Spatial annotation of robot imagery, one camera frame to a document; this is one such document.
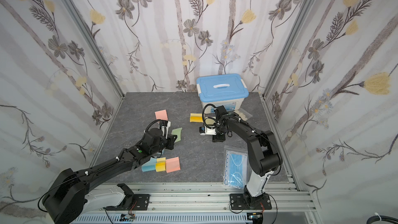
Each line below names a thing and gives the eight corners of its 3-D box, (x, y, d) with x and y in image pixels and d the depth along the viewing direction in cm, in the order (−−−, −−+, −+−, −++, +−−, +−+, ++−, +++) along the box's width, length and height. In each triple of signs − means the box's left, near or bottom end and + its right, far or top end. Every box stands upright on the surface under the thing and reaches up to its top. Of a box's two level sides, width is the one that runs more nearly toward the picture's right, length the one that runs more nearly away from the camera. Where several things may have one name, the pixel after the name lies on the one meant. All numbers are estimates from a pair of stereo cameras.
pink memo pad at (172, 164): (167, 172, 85) (166, 171, 84) (166, 161, 90) (165, 159, 88) (180, 169, 87) (180, 168, 85) (178, 157, 91) (178, 156, 89)
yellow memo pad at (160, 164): (156, 171, 86) (154, 169, 83) (158, 159, 90) (156, 157, 87) (165, 171, 86) (163, 169, 83) (167, 159, 90) (165, 157, 87)
